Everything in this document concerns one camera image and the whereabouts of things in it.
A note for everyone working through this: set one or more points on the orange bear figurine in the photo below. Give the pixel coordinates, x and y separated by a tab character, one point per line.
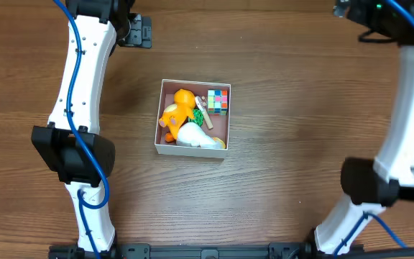
175	115

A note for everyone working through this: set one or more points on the green round lid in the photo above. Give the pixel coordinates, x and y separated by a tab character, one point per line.
198	117

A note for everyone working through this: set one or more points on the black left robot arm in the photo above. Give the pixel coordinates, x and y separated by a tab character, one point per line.
70	144

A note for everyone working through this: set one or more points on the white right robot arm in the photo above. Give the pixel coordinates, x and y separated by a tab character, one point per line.
370	186

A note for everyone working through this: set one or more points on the white wooden rattle drum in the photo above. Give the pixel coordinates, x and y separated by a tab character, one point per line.
201	107

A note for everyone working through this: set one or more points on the white cardboard box pink interior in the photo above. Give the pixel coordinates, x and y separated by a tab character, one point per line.
221	124

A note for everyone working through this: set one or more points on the multicolour puzzle cube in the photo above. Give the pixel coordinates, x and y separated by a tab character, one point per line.
218	102

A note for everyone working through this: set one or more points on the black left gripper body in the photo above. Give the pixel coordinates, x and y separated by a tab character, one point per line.
139	32

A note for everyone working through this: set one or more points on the black mounting rail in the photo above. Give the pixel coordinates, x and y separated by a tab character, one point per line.
274	250

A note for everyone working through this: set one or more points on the white plush duck orange feet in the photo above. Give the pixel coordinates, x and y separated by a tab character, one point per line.
191	135

